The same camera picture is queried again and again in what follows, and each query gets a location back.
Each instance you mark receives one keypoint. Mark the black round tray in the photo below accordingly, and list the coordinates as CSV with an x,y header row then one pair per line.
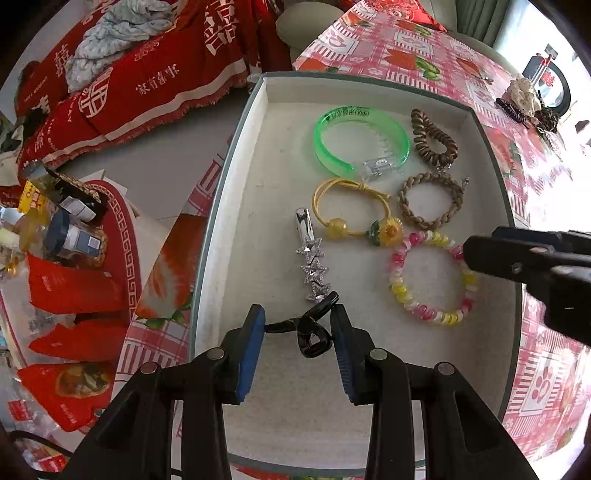
x,y
561,90

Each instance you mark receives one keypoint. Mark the red printed blanket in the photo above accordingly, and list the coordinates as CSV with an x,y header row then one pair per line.
x,y
161,83

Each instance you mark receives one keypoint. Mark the white polka dot scrunchie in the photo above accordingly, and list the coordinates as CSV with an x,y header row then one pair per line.
x,y
524,94

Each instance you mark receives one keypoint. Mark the grey knitted cloth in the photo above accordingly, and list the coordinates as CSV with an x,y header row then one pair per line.
x,y
115,32

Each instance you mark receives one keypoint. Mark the black hair clip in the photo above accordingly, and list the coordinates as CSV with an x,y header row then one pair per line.
x,y
314,344

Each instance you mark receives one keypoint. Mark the red snack packet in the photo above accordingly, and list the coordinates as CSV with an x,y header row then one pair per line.
x,y
69,286
78,344
41,401

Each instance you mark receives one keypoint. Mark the yellow packet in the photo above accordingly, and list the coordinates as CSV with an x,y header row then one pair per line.
x,y
32,198

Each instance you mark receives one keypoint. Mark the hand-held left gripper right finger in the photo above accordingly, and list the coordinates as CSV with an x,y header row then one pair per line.
x,y
344,355

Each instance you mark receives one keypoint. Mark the jar with dark lid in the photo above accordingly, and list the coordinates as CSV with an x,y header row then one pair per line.
x,y
69,235

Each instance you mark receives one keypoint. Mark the green plastic bangle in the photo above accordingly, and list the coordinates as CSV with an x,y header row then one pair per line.
x,y
323,147

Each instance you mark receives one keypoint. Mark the leopard print scrunchie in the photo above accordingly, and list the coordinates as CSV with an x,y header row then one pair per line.
x,y
547,121

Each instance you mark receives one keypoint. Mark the red embroidered cushion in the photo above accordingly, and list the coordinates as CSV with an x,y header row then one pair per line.
x,y
415,11

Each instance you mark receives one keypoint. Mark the red round patterned tray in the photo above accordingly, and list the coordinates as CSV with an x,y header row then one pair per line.
x,y
122,230

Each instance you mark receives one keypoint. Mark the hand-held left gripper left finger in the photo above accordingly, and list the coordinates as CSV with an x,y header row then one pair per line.
x,y
251,355

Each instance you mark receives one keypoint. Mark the silver star hair clip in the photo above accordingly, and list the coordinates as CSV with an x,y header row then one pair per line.
x,y
314,267

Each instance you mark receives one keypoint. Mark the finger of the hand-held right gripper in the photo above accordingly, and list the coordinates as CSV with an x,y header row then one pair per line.
x,y
498,258
554,240

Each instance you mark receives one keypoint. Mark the strawberry printed tablecloth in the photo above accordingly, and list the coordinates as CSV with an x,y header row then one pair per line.
x,y
540,392

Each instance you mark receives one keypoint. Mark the clear plastic hair clip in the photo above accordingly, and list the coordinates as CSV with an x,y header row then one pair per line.
x,y
376,168

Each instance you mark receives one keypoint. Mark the grey white shallow box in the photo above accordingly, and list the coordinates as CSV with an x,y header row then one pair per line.
x,y
277,184

